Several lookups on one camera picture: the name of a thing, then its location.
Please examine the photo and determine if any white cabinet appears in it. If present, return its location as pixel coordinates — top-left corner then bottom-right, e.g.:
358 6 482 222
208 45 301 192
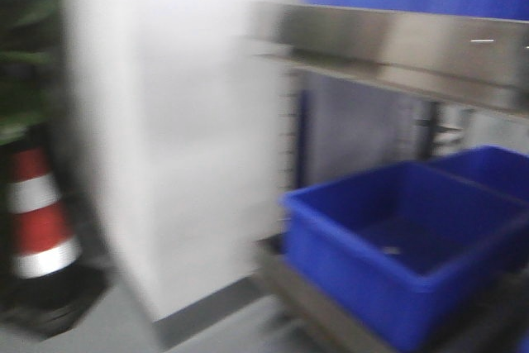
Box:
64 0 297 321

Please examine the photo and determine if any blue bin on cart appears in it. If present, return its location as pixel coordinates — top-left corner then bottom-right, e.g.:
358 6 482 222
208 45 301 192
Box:
281 162 528 352

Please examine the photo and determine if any red white traffic cone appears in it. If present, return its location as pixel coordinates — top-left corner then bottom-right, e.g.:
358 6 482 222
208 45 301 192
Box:
7 147 82 279

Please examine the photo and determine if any stainless steel shelf rail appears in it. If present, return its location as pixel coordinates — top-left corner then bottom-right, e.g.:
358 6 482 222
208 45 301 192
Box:
251 2 528 118

